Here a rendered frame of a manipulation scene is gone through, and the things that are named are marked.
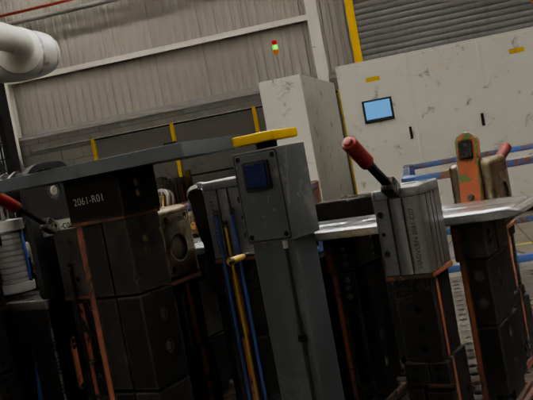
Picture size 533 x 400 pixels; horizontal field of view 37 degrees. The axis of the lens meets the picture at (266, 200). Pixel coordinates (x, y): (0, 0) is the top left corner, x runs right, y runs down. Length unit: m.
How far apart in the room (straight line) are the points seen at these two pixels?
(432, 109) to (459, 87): 0.38
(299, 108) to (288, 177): 8.49
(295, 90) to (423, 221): 8.42
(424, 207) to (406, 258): 0.07
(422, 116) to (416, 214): 8.32
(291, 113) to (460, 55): 2.01
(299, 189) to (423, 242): 0.19
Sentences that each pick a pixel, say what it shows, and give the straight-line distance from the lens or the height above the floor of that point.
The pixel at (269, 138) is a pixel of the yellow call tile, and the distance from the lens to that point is 0.95.
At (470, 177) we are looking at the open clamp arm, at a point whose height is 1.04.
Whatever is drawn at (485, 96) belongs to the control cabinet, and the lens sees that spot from 9.42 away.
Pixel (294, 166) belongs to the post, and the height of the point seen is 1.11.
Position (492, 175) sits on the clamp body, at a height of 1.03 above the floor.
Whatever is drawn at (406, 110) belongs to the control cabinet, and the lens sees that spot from 9.37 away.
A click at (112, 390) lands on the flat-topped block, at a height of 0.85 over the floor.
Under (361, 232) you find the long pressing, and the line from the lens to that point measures 1.22.
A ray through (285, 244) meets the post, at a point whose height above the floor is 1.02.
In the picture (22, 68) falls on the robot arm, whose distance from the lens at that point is 1.84.
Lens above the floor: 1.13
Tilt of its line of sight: 3 degrees down
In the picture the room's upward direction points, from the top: 11 degrees counter-clockwise
